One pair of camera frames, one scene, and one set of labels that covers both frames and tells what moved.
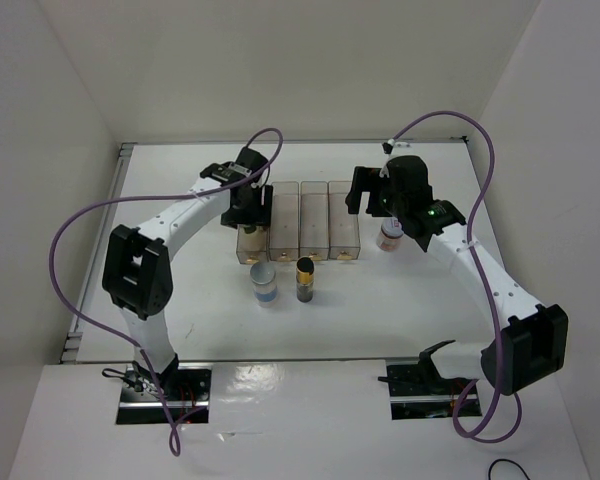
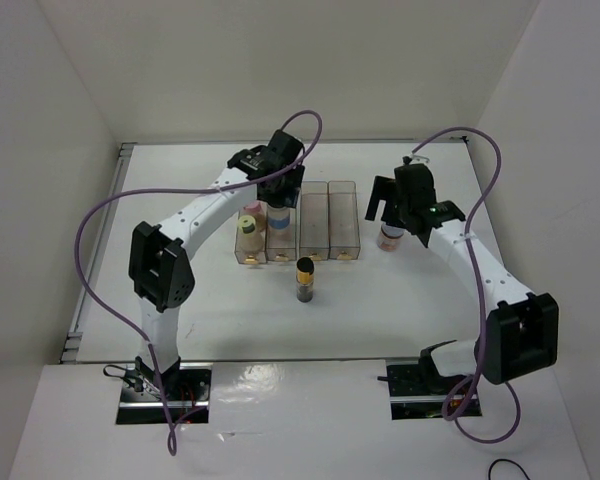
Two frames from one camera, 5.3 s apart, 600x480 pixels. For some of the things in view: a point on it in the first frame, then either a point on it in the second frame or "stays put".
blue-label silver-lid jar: [264, 279] → [279, 218]
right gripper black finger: [352, 200] → [376, 208]
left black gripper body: [252, 213] → [286, 193]
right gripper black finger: [368, 180] → [383, 187]
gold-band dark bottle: [305, 269] stays put
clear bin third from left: [314, 220] stays put
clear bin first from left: [252, 248] stays put
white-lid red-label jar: [391, 233] stays put
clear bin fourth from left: [343, 227] stays put
